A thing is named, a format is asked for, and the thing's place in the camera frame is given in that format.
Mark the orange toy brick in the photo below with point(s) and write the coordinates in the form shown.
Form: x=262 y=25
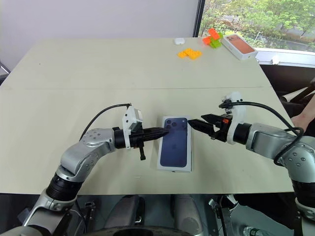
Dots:
x=215 y=33
x=207 y=40

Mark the black window frame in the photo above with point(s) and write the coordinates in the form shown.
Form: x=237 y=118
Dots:
x=198 y=17

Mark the person's bare forearm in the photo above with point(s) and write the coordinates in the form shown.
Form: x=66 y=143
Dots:
x=311 y=105

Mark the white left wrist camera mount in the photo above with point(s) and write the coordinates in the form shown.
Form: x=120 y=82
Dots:
x=128 y=120

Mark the black metal clamp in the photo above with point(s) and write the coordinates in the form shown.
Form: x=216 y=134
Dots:
x=90 y=209
x=222 y=216

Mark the person's bare hand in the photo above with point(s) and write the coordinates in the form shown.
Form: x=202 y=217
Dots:
x=302 y=120

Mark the yellow toy brick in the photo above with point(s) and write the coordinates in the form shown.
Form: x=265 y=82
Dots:
x=195 y=55
x=185 y=52

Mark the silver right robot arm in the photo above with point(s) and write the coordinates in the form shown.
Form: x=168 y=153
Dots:
x=265 y=137

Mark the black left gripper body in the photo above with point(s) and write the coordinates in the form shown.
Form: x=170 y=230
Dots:
x=137 y=138

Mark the green toy brick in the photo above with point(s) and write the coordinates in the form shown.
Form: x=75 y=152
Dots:
x=216 y=43

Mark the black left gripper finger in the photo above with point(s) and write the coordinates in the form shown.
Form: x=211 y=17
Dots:
x=155 y=132
x=155 y=137

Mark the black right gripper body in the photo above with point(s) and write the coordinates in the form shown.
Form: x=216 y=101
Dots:
x=222 y=130

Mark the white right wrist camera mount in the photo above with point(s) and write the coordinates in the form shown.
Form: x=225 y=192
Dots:
x=237 y=110

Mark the black chair with beige tube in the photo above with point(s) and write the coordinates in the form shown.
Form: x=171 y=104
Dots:
x=283 y=76

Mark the white earbuds case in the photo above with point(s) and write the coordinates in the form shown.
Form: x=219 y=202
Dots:
x=179 y=41

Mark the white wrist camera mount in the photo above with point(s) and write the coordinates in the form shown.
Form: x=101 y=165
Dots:
x=237 y=110
x=128 y=120

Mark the blue phone box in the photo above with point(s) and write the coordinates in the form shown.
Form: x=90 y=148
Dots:
x=174 y=152

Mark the white box with orange phone print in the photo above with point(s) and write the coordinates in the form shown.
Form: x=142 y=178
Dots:
x=240 y=46

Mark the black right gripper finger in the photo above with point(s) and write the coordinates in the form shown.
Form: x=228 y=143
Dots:
x=212 y=118
x=203 y=127

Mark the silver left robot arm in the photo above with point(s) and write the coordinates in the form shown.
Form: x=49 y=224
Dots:
x=73 y=157

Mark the white window sill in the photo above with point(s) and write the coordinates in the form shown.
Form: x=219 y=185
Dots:
x=288 y=57

